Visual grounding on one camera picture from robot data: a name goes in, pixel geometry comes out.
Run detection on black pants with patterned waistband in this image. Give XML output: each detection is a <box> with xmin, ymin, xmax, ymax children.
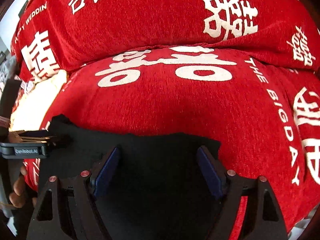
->
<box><xmin>39</xmin><ymin>115</ymin><xmax>220</xmax><ymax>239</ymax></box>

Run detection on person left hand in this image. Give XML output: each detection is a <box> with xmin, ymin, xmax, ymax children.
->
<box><xmin>9</xmin><ymin>165</ymin><xmax>29</xmax><ymax>209</ymax></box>

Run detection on red bedspread with white characters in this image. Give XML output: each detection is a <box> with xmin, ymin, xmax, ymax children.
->
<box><xmin>24</xmin><ymin>46</ymin><xmax>319</xmax><ymax>237</ymax></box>

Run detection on red quilt roll with characters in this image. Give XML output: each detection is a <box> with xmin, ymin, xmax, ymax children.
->
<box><xmin>11</xmin><ymin>0</ymin><xmax>319</xmax><ymax>80</ymax></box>

